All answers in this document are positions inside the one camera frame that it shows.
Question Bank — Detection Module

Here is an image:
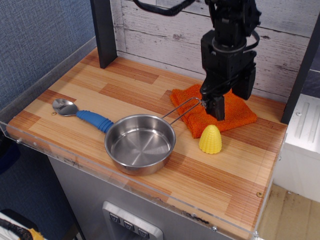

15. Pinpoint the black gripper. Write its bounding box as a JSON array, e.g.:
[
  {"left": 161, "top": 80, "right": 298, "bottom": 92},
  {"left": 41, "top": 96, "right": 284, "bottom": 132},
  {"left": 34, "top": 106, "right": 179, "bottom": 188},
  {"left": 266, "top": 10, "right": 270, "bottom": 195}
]
[{"left": 200, "top": 31, "right": 257, "bottom": 121}]

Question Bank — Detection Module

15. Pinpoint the orange cloth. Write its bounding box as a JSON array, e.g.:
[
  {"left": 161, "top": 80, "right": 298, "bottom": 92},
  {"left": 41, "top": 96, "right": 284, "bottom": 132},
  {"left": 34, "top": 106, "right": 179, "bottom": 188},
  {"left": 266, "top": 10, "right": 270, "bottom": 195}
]
[{"left": 170, "top": 84, "right": 257, "bottom": 139}]

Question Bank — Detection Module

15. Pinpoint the steel pot with wire handle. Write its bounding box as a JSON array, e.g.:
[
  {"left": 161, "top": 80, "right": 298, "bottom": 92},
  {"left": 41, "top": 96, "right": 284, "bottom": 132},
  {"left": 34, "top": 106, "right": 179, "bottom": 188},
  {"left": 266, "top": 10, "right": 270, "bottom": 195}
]
[{"left": 104, "top": 97, "right": 201, "bottom": 176}]

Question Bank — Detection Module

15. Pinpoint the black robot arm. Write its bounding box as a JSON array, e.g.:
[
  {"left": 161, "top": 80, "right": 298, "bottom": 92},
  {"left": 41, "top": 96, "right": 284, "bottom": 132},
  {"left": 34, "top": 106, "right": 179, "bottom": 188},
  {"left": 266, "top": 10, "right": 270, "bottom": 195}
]
[{"left": 200, "top": 0, "right": 262, "bottom": 121}]

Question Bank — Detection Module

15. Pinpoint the yellow toy corn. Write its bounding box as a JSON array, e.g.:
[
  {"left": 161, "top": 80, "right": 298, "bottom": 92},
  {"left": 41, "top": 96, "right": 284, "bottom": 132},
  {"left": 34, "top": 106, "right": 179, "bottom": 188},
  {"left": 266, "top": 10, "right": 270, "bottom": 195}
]
[{"left": 198, "top": 125, "right": 222, "bottom": 155}]

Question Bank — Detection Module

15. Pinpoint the white box at right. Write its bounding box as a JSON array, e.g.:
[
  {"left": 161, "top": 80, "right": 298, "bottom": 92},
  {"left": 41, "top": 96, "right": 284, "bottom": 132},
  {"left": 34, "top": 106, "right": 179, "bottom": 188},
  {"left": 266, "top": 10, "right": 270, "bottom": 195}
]
[{"left": 273, "top": 94, "right": 320, "bottom": 202}]

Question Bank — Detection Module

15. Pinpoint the clear acrylic guard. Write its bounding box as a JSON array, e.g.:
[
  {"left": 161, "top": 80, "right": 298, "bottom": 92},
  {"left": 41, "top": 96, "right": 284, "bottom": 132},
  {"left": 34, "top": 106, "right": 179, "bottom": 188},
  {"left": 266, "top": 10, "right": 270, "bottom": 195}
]
[{"left": 1, "top": 118, "right": 286, "bottom": 240}]

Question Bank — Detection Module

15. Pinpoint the silver button panel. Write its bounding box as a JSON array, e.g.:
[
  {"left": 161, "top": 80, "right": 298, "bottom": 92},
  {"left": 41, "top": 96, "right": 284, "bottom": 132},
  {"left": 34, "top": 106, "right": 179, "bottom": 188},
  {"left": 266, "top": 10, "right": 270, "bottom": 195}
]
[{"left": 102, "top": 201, "right": 164, "bottom": 240}]

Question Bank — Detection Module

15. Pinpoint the yellow black object bottom left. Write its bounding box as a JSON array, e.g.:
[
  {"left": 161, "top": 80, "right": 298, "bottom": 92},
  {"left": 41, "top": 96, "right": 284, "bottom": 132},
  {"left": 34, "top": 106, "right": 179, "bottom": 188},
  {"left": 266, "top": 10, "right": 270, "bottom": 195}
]
[{"left": 0, "top": 218, "right": 45, "bottom": 240}]

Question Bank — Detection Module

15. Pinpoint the dark right post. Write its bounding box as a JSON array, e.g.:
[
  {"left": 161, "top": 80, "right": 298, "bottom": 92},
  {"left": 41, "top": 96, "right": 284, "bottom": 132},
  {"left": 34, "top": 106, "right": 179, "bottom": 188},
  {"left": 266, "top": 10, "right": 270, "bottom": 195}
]
[{"left": 280, "top": 15, "right": 320, "bottom": 124}]

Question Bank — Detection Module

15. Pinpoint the dark post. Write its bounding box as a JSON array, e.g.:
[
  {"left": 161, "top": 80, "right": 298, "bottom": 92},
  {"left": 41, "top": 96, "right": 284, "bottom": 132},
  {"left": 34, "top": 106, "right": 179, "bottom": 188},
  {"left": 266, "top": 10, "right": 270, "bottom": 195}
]
[
  {"left": 90, "top": 0, "right": 118, "bottom": 69},
  {"left": 280, "top": 15, "right": 320, "bottom": 124}
]

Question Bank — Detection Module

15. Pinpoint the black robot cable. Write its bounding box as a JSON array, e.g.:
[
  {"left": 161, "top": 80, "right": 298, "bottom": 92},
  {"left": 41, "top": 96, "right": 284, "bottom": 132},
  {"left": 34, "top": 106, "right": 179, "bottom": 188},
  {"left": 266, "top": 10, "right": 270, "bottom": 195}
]
[{"left": 132, "top": 0, "right": 196, "bottom": 18}]

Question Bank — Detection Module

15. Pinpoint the dark left post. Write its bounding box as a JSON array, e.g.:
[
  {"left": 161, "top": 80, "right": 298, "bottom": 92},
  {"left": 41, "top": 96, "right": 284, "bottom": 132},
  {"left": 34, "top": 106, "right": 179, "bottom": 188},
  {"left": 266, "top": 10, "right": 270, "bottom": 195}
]
[{"left": 90, "top": 0, "right": 118, "bottom": 69}]

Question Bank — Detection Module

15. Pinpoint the spoon with blue handle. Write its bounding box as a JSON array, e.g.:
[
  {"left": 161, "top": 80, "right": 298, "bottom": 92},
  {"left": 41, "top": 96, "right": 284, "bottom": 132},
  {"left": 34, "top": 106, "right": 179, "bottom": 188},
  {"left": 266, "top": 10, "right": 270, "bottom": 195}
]
[{"left": 52, "top": 98, "right": 114, "bottom": 133}]

